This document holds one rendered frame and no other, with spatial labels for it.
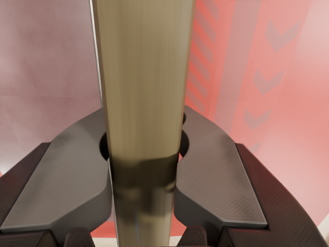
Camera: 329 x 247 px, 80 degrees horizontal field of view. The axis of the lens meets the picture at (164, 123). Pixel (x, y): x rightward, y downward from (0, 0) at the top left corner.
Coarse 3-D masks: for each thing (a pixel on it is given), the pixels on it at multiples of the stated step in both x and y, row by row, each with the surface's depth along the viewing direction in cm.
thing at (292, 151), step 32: (0, 96) 17; (0, 128) 18; (32, 128) 18; (64, 128) 18; (288, 128) 19; (320, 128) 19; (0, 160) 20; (288, 160) 21; (320, 160) 21; (320, 192) 24
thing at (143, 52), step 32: (96, 0) 5; (128, 0) 5; (160, 0) 5; (192, 0) 6; (96, 32) 6; (128, 32) 6; (160, 32) 6; (128, 64) 6; (160, 64) 6; (128, 96) 6; (160, 96) 7; (128, 128) 7; (160, 128) 7; (128, 160) 8; (160, 160) 8; (128, 192) 9; (160, 192) 9; (128, 224) 10; (160, 224) 10
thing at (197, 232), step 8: (72, 232) 5; (80, 232) 5; (88, 232) 5; (184, 232) 5; (192, 232) 5; (200, 232) 5; (72, 240) 5; (80, 240) 5; (88, 240) 5; (184, 240) 5; (192, 240) 5; (200, 240) 5
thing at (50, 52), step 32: (0, 0) 13; (32, 0) 13; (64, 0) 14; (320, 0) 14; (0, 32) 14; (32, 32) 14; (64, 32) 14; (320, 32) 15; (0, 64) 15; (32, 64) 16; (64, 64) 16; (320, 64) 16; (32, 96) 17; (64, 96) 17; (96, 96) 17; (288, 96) 18; (320, 96) 18
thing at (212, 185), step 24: (192, 120) 10; (192, 144) 9; (216, 144) 9; (192, 168) 7; (216, 168) 7; (240, 168) 7; (192, 192) 6; (216, 192) 6; (240, 192) 6; (192, 216) 7; (216, 216) 6; (240, 216) 6; (216, 240) 6
